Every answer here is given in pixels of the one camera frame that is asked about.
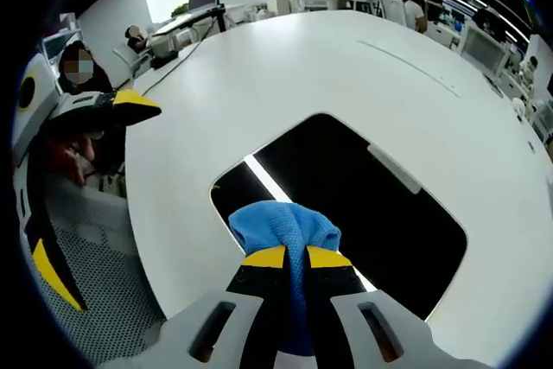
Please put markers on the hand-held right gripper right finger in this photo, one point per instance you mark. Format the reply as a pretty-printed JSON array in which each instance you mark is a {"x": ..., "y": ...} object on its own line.
[{"x": 345, "y": 330}]

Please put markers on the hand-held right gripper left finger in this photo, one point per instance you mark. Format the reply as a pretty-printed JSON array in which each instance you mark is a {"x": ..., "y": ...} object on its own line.
[{"x": 242, "y": 330}]

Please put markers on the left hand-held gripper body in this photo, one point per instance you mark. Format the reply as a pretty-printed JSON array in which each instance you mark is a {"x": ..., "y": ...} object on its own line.
[{"x": 39, "y": 127}]

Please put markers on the black glass tablet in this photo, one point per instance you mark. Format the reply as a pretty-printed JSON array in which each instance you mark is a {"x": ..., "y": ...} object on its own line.
[{"x": 367, "y": 222}]

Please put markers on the blue cleaning cloth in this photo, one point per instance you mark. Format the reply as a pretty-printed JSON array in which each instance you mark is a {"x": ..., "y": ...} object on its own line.
[{"x": 281, "y": 222}]

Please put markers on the grey mesh chair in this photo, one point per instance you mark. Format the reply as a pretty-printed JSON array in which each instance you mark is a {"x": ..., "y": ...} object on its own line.
[{"x": 108, "y": 278}]

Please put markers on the green plant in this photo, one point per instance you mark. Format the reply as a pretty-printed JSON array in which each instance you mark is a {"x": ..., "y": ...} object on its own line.
[{"x": 180, "y": 10}]

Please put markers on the small dark table item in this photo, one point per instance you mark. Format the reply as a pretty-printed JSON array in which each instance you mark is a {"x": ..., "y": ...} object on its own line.
[{"x": 531, "y": 147}]

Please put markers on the small white figure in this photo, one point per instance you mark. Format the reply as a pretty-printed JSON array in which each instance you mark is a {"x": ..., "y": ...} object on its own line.
[{"x": 518, "y": 106}]

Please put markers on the white monitor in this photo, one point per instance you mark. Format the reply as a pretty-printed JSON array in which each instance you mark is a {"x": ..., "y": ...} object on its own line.
[{"x": 486, "y": 51}]

